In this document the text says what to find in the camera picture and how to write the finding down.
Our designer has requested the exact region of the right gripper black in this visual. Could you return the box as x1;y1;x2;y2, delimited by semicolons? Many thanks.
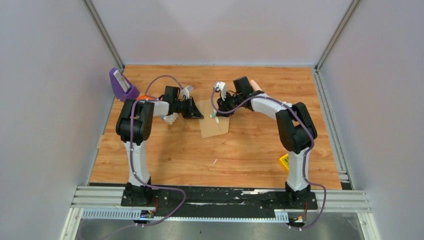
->
216;92;243;118

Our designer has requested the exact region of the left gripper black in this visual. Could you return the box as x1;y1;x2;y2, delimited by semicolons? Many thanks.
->
173;97;204;120

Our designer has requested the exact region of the brown paper envelope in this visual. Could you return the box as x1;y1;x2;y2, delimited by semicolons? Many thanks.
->
196;100;230;138

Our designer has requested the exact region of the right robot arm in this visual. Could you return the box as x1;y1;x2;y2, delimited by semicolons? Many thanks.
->
211;76;318;209

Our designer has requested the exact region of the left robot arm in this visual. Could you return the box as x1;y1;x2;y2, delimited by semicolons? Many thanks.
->
115;85;204;207

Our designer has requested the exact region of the blue white toy block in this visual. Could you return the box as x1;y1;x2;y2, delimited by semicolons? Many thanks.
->
161;112;178;125

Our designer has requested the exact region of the pink cylindrical tube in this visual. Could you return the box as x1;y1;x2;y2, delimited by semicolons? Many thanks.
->
249;79;262;91

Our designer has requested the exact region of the purple holder stand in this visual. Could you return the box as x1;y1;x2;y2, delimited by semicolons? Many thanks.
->
109;68;140;102

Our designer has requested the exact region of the yellow toy block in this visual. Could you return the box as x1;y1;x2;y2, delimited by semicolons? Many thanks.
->
278;153;290;174

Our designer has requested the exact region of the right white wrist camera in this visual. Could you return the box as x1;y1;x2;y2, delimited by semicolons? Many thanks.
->
213;81;228;101

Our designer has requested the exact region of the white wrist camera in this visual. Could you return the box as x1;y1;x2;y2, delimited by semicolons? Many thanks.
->
180;85;194;100
213;81;228;101

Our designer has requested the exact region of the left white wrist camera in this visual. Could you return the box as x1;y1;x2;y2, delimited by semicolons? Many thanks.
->
180;85;194;100

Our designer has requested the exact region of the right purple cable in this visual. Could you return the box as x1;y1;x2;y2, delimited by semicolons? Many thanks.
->
210;87;328;231

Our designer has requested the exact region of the purple cable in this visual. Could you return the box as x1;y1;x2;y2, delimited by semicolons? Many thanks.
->
128;74;187;228
210;87;328;231

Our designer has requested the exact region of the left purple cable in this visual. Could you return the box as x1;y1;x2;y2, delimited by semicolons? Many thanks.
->
128;74;187;228

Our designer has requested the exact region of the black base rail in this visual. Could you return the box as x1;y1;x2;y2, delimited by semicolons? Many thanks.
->
120;183;318;219

